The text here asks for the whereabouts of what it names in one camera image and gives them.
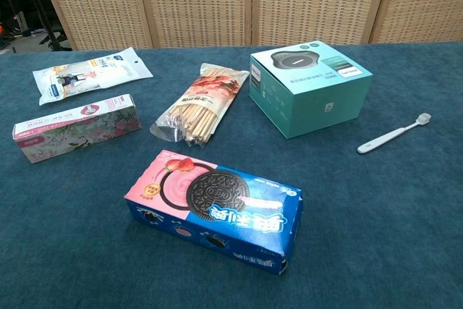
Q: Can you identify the white plastic product pouch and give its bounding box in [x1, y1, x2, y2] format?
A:
[32, 46, 154, 106]

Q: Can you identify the bag of wooden chopsticks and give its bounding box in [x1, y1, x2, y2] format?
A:
[149, 62, 250, 148]

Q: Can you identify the teal Philips product box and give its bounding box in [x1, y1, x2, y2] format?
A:
[248, 40, 373, 140]

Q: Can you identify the black tripod stand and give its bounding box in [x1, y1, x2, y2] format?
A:
[14, 0, 72, 51]

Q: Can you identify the white toothbrush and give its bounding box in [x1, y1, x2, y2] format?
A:
[357, 112, 433, 155]

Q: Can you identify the woven rattan folding screen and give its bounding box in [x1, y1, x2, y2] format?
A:
[34, 0, 463, 51]

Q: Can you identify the blue table cloth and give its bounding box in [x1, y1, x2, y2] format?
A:
[0, 41, 463, 309]

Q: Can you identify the floral pink long box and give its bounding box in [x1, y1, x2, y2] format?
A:
[12, 93, 143, 164]

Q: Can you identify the blue pink Oreo cookie box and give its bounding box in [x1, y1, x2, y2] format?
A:
[124, 149, 305, 276]

